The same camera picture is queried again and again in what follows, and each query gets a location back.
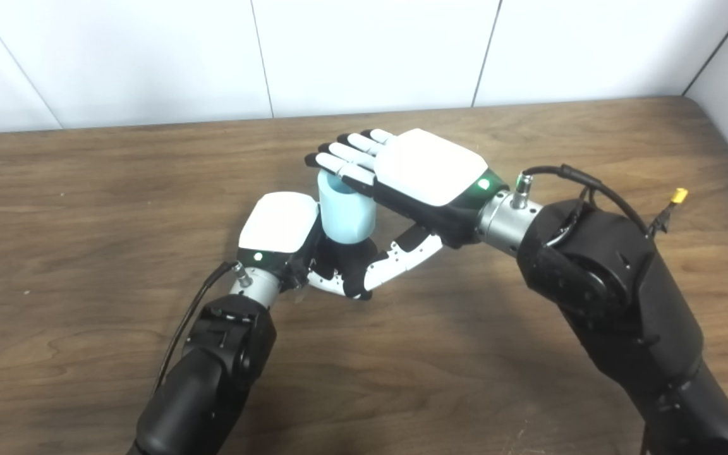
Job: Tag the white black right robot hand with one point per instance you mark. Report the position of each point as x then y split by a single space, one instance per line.
427 167

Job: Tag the black nozzle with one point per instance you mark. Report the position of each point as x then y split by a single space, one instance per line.
351 259

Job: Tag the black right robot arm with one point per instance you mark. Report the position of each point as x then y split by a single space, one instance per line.
610 284

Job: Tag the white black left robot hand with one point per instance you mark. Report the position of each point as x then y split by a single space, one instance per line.
279 224

